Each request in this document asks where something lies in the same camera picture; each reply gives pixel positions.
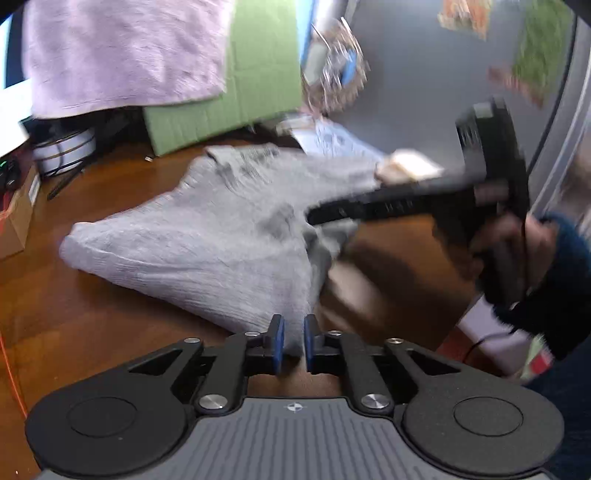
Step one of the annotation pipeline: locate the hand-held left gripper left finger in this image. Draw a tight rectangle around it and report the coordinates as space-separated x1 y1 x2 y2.
127 315 286 415

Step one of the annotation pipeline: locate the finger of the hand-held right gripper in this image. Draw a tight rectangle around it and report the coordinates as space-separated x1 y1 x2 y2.
307 180 478 227

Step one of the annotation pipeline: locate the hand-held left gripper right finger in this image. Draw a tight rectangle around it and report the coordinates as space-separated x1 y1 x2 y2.
304 315 467 415

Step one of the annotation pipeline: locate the grey ribbed shirt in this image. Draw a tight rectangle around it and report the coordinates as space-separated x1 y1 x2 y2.
59 143 393 358

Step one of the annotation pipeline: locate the person's right forearm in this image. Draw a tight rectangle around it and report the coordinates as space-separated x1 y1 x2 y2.
492 215 591 361

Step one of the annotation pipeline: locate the person's right hand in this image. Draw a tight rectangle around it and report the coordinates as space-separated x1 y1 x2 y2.
472 213 558 292

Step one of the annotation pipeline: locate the cream folded garment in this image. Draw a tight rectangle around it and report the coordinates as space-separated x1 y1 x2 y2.
375 148 444 183

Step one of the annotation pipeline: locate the brown ribbon sticker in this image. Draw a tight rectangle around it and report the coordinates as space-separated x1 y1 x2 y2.
488 65 546 107

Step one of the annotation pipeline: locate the printed mouse pad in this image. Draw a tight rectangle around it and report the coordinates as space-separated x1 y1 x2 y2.
293 117 389 160

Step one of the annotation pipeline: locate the grey refrigerator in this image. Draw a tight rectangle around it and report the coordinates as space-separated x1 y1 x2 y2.
323 0 591 217

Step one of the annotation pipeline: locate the orange picture sticker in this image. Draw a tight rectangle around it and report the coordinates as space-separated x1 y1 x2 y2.
438 0 492 40

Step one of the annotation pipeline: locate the green cardboard sheet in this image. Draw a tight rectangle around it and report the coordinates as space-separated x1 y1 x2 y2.
142 0 315 157

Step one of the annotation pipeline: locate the person's leg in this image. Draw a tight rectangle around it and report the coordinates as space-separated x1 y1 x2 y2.
526 355 591 480

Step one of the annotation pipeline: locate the white round device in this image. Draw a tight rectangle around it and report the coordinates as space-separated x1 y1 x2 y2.
32 127 97 178

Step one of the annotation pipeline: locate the cardboard box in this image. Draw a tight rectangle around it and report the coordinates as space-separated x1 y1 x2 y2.
0 164 40 259

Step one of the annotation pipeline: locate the pink towel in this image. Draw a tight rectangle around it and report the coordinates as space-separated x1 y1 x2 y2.
21 0 236 120

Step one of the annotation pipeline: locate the green wall sticker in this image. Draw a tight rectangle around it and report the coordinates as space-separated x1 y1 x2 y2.
512 0 573 93

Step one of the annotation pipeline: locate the wicker ornament with white cable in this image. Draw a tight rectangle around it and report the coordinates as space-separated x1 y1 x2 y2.
302 18 370 114

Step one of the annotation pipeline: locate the orange cable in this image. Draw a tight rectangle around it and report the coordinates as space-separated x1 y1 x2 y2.
0 330 28 421

